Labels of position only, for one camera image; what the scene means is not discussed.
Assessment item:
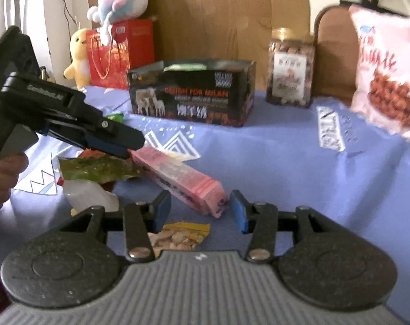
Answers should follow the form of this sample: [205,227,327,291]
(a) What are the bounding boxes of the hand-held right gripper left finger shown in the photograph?
[60,190,172,264]

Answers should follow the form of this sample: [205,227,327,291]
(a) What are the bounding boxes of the blue printed tablecloth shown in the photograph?
[0,84,410,324]

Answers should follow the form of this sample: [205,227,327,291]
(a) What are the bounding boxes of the clear nut jar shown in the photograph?
[266,28,316,109]

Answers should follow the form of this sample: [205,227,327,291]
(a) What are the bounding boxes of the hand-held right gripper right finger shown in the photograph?
[229,190,348,264]

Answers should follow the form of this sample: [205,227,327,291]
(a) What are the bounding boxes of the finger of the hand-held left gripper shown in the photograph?
[84,134,130,160]
[101,119,146,150]

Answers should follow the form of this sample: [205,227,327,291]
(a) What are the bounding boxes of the black printed box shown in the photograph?
[127,59,257,128]

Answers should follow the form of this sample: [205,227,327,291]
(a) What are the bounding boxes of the yellow snack packet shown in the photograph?
[147,222,211,258]

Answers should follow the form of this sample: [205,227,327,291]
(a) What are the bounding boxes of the orange snack packet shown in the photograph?
[79,148,108,159]

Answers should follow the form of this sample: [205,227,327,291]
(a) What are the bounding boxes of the pastel plush toy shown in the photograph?
[87,0,153,47]

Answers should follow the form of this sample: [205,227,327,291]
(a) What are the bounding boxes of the large pink snack bag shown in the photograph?
[347,5,410,143]

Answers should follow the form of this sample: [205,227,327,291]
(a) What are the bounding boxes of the white jelly cup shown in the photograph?
[63,180,120,216]

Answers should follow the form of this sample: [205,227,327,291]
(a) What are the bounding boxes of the brown chair back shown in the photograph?
[314,5,362,97]

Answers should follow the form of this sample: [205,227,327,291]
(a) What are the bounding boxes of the red gift bag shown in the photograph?
[86,19,155,90]

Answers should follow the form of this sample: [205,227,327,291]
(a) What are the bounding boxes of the dark green snack packet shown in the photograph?
[58,156,141,182]

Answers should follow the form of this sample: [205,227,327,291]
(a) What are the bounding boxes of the thin black cable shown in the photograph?
[56,0,77,39]

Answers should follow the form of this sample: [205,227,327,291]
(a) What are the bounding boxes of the pink snack packet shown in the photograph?
[129,147,230,218]

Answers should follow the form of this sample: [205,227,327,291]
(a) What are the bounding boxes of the person's left hand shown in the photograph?
[0,154,29,212]

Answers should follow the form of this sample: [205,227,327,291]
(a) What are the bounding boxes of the yellow plush duck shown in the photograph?
[63,28,91,90]

